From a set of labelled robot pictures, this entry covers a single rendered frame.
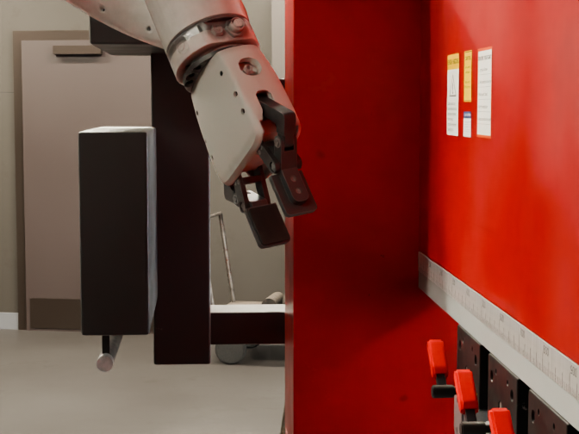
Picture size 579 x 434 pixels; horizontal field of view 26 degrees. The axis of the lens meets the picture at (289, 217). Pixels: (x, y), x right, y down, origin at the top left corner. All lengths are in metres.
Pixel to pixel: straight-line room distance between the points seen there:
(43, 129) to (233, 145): 8.08
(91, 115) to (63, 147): 0.31
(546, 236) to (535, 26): 0.23
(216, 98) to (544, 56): 0.37
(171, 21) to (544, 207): 0.43
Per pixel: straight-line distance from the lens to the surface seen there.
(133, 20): 1.31
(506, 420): 1.39
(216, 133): 1.15
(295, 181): 1.09
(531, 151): 1.37
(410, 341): 2.13
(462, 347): 1.74
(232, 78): 1.12
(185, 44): 1.15
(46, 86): 9.18
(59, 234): 9.20
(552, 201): 1.29
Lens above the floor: 1.65
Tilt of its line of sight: 5 degrees down
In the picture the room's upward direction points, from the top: straight up
